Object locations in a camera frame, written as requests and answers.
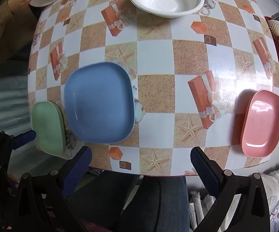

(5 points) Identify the blue plate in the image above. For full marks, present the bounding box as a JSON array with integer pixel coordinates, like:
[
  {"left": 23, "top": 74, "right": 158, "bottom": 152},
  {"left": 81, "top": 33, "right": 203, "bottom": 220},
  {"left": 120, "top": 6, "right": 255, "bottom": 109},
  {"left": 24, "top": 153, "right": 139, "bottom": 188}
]
[{"left": 64, "top": 62, "right": 135, "bottom": 143}]

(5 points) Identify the teal blanket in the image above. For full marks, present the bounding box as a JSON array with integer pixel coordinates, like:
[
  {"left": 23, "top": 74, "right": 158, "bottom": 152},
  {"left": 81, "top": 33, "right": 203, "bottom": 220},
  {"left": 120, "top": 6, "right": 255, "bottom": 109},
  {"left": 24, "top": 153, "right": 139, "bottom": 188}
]
[{"left": 0, "top": 75, "right": 37, "bottom": 136}]

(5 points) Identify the green plate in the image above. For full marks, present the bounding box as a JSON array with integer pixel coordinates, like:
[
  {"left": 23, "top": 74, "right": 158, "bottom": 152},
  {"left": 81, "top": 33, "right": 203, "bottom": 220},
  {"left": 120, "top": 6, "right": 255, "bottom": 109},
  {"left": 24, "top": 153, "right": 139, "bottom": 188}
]
[{"left": 31, "top": 101, "right": 66, "bottom": 156}]

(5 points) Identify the checkered printed tablecloth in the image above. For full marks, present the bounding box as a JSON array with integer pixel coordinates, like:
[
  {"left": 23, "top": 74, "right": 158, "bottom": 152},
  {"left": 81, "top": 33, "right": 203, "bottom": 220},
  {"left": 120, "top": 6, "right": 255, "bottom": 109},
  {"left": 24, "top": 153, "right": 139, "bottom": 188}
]
[{"left": 27, "top": 0, "right": 279, "bottom": 176}]

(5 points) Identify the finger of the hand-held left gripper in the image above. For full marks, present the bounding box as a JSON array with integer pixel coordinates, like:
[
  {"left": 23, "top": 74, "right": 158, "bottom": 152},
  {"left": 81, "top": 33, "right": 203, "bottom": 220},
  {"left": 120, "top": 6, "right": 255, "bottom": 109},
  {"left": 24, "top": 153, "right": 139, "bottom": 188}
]
[{"left": 0, "top": 130, "right": 37, "bottom": 160}]

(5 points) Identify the person's leg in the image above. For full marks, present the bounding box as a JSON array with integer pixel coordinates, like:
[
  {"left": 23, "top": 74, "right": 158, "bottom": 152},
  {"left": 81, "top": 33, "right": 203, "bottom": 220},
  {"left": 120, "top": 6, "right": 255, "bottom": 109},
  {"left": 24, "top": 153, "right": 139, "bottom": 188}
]
[{"left": 120, "top": 175, "right": 189, "bottom": 232}]

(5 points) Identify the pink plate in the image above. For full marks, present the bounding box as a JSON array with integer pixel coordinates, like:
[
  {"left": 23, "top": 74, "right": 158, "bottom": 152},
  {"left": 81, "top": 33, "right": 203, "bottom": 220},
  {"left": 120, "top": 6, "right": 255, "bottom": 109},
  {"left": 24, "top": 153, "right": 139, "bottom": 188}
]
[{"left": 241, "top": 89, "right": 279, "bottom": 157}]

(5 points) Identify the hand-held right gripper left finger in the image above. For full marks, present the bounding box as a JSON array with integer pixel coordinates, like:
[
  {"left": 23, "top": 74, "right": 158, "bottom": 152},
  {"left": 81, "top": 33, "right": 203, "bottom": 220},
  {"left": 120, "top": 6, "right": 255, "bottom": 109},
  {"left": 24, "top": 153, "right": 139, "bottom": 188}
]
[{"left": 10, "top": 146, "right": 93, "bottom": 232}]

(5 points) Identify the white foam fruit net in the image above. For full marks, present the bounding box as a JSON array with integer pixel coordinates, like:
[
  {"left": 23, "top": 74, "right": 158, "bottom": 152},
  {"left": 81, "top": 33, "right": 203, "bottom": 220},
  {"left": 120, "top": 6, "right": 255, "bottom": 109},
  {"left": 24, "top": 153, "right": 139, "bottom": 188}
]
[{"left": 267, "top": 19, "right": 279, "bottom": 35}]

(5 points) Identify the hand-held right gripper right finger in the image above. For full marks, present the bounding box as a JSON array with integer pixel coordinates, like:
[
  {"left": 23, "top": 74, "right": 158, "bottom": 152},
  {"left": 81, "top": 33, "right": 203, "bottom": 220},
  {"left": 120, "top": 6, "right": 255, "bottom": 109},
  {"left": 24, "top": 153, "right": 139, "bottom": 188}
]
[{"left": 190, "top": 146, "right": 278, "bottom": 232}]

